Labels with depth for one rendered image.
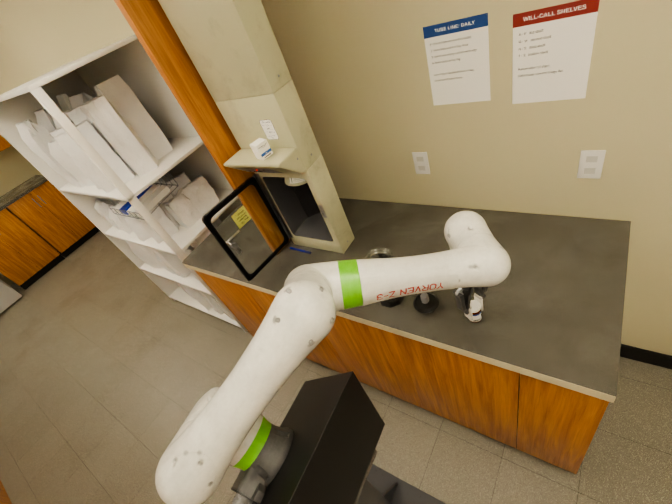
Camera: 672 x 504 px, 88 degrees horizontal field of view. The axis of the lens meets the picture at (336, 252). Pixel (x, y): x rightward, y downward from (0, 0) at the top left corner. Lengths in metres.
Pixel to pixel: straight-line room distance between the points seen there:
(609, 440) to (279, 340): 1.80
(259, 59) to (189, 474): 1.11
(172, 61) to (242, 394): 1.18
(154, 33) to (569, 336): 1.66
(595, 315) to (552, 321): 0.12
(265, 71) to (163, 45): 0.40
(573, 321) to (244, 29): 1.34
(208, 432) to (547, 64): 1.36
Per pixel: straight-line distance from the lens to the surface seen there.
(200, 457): 0.79
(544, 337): 1.28
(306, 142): 1.38
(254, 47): 1.26
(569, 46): 1.37
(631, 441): 2.22
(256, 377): 0.69
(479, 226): 0.93
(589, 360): 1.26
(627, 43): 1.37
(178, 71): 1.52
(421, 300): 1.31
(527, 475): 2.09
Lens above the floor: 2.02
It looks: 40 degrees down
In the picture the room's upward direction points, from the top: 25 degrees counter-clockwise
